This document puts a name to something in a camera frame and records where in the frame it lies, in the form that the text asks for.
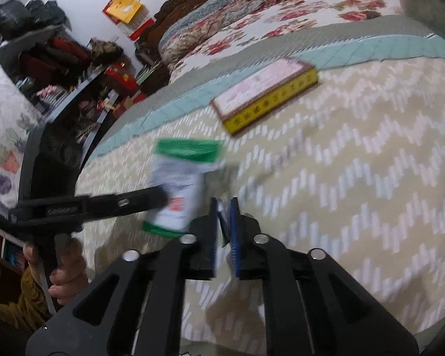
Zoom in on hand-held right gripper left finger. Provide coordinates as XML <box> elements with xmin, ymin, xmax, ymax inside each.
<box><xmin>24</xmin><ymin>196</ymin><xmax>219</xmax><ymax>356</ymax></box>

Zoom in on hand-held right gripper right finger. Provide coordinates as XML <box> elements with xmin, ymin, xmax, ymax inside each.
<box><xmin>228</xmin><ymin>196</ymin><xmax>419</xmax><ymax>356</ymax></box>

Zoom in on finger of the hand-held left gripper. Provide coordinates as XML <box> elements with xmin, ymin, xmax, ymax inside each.
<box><xmin>89</xmin><ymin>185</ymin><xmax>170</xmax><ymax>222</ymax></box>

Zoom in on green white sachet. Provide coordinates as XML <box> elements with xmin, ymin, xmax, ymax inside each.
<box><xmin>141</xmin><ymin>139</ymin><xmax>232</xmax><ymax>247</ymax></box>

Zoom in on person's left forearm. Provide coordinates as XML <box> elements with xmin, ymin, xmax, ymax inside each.
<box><xmin>0</xmin><ymin>267</ymin><xmax>57</xmax><ymax>333</ymax></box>

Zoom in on person's left hand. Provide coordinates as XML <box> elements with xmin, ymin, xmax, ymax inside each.
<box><xmin>23</xmin><ymin>237</ymin><xmax>90</xmax><ymax>306</ymax></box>

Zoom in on white plant print bag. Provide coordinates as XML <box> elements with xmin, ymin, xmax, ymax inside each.
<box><xmin>0</xmin><ymin>50</ymin><xmax>44</xmax><ymax>216</ymax></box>

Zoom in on grey metal shelf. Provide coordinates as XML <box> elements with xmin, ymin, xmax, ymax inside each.
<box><xmin>0</xmin><ymin>25</ymin><xmax>120</xmax><ymax>166</ymax></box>

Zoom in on red gift box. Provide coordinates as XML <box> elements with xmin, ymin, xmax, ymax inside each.
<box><xmin>103</xmin><ymin>64</ymin><xmax>139</xmax><ymax>94</ymax></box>

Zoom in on brown patterned handbag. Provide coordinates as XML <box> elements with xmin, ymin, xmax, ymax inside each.
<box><xmin>87</xmin><ymin>38</ymin><xmax>125</xmax><ymax>66</ymax></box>

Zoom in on red yellow flat box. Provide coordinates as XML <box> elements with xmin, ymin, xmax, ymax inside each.
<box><xmin>211</xmin><ymin>57</ymin><xmax>320</xmax><ymax>137</ymax></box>

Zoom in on carved wooden headboard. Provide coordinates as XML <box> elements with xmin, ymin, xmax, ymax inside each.
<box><xmin>134</xmin><ymin>0</ymin><xmax>268</xmax><ymax>95</ymax></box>

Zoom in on black bags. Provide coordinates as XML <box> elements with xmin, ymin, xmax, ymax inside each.
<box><xmin>0</xmin><ymin>0</ymin><xmax>69</xmax><ymax>36</ymax></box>

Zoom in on folded floral quilt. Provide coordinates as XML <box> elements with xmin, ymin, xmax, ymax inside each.
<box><xmin>159</xmin><ymin>0</ymin><xmax>309</xmax><ymax>64</ymax></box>

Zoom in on floral bed sheet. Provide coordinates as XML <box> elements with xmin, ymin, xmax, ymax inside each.
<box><xmin>169</xmin><ymin>0</ymin><xmax>406</xmax><ymax>84</ymax></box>

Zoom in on red wall calendar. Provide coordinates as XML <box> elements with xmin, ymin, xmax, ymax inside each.
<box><xmin>128</xmin><ymin>18</ymin><xmax>157</xmax><ymax>42</ymax></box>

